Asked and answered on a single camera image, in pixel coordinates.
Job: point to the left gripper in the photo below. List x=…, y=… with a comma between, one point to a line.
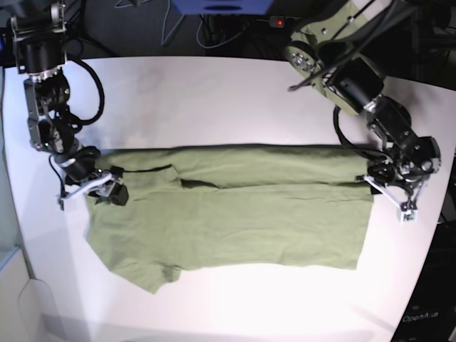
x=406, y=175

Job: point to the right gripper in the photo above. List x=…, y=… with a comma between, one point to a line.
x=81, y=164

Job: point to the green T-shirt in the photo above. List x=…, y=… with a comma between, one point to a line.
x=196, y=208

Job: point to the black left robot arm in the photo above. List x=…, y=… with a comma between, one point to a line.
x=360, y=71

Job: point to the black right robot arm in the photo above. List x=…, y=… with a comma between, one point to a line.
x=38, y=33

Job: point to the black OpenArm case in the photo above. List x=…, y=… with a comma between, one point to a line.
x=430, y=313

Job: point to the power strip with red light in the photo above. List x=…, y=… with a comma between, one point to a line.
x=280, y=22

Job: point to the blue box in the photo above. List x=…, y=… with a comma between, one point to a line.
x=194, y=7

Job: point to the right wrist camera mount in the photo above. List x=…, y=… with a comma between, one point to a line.
x=71, y=190

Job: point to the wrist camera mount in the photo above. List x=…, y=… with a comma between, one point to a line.
x=407, y=210
x=71, y=190

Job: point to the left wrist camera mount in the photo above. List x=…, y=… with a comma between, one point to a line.
x=407, y=210

